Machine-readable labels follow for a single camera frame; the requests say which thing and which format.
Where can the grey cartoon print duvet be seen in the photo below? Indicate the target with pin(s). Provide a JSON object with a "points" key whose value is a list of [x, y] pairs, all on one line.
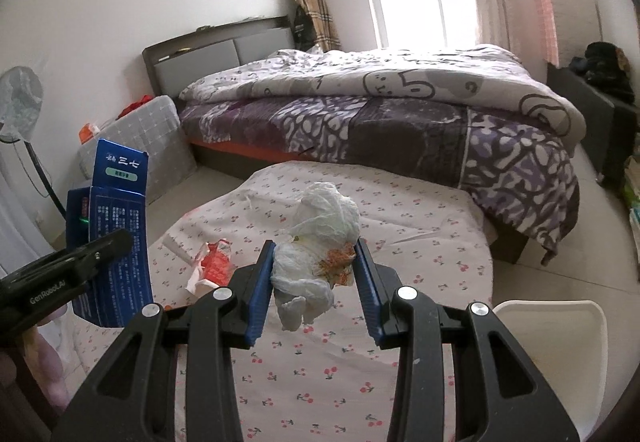
{"points": [[400, 77]]}

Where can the dark grey storage box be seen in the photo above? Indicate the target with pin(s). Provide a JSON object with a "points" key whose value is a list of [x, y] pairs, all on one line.
{"points": [[575, 102]]}

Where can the torn pink red carton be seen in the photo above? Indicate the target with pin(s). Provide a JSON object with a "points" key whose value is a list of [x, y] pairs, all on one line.
{"points": [[215, 267]]}

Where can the black bag on bench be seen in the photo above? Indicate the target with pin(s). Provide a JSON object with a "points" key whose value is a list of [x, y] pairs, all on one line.
{"points": [[605, 67]]}

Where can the long glossy blue box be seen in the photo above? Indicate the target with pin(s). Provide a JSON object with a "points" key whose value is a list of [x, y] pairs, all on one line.
{"points": [[120, 207]]}

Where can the white plastic trash bin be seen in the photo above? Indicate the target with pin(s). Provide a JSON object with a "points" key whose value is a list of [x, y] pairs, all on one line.
{"points": [[565, 347]]}

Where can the orange packet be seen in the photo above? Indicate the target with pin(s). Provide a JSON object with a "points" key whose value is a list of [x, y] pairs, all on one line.
{"points": [[87, 132]]}

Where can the red cloth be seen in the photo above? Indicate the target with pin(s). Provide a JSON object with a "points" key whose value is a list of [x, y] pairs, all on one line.
{"points": [[135, 106]]}

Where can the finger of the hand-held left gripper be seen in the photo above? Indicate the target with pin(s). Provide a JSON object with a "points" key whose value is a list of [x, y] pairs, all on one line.
{"points": [[77, 212], [97, 254]]}

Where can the cherry print tablecloth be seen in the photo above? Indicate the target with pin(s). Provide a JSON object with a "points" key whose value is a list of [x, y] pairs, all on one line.
{"points": [[400, 232]]}

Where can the white plastic bag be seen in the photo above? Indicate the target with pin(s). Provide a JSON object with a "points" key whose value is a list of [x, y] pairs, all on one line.
{"points": [[320, 217]]}

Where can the standing fan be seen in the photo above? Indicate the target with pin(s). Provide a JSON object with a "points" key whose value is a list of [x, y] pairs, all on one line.
{"points": [[20, 92]]}

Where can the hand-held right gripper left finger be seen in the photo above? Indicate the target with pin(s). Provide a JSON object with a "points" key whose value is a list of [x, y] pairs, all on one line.
{"points": [[260, 292]]}

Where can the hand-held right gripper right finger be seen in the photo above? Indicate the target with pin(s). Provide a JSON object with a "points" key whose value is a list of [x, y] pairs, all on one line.
{"points": [[367, 292]]}

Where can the nightstand under grey checked cloth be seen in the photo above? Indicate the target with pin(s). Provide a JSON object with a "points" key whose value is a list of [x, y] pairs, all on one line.
{"points": [[150, 132]]}

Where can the stack of books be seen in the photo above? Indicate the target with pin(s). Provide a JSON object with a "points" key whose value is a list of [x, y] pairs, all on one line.
{"points": [[634, 202]]}

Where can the purple patterned bed blanket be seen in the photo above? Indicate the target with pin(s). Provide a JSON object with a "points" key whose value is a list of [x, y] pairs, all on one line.
{"points": [[400, 132]]}

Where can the bed with grey headboard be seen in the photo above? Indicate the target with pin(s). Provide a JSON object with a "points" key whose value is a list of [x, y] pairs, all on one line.
{"points": [[200, 57]]}

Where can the pink and white cabinet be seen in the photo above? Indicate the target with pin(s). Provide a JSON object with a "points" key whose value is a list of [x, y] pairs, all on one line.
{"points": [[570, 17]]}

